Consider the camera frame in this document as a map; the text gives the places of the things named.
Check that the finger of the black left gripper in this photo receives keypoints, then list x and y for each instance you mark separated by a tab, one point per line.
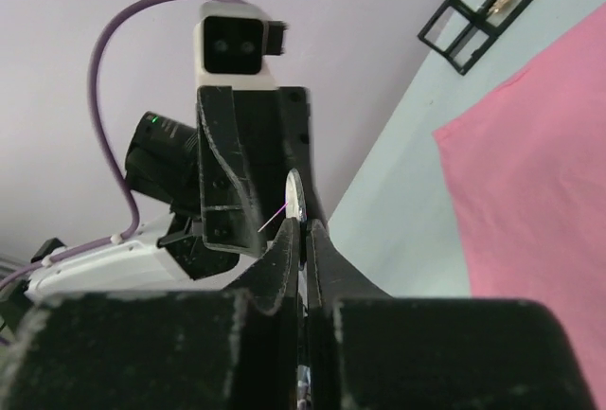
229	206
296	115

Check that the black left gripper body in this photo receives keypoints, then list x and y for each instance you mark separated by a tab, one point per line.
256	166

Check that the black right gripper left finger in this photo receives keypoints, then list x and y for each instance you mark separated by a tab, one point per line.
229	349

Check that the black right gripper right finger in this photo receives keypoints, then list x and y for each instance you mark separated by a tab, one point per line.
370	350

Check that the round portrait pin badge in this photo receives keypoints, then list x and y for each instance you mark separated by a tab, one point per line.
294	205

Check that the gold leaf rhinestone brooch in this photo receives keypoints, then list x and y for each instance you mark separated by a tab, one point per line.
498	6

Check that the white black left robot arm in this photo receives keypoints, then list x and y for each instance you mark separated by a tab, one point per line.
162	162

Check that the pink t-shirt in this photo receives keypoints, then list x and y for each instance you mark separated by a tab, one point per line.
525	168

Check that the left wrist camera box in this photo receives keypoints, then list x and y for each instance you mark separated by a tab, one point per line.
231	43

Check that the black wire frame box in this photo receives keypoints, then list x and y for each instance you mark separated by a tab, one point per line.
461	32

